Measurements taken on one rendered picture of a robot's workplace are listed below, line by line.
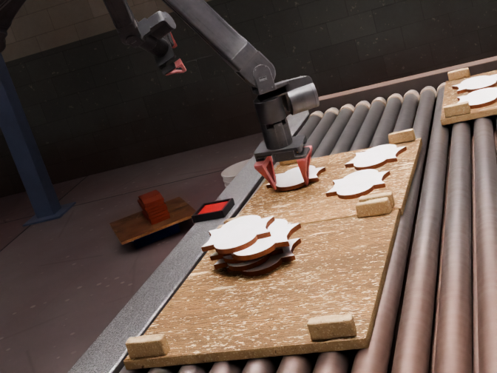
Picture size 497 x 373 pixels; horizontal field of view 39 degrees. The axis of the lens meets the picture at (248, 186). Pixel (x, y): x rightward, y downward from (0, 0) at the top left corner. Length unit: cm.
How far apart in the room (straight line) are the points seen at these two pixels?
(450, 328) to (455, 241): 25
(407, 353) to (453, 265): 22
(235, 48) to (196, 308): 55
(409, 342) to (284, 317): 19
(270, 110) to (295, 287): 48
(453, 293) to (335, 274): 19
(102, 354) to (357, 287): 40
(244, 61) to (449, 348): 76
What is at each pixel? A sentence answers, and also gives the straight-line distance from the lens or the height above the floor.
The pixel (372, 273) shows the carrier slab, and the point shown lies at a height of 94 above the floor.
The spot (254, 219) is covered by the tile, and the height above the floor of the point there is 99.
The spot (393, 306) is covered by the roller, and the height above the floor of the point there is 91.
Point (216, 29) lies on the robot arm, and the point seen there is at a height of 130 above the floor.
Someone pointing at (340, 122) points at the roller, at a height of 92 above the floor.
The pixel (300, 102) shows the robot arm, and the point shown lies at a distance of 145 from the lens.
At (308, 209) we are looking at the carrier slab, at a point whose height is 94.
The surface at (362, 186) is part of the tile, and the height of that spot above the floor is 95.
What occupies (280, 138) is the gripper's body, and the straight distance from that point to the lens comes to 145.
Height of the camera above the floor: 139
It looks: 16 degrees down
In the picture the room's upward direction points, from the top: 17 degrees counter-clockwise
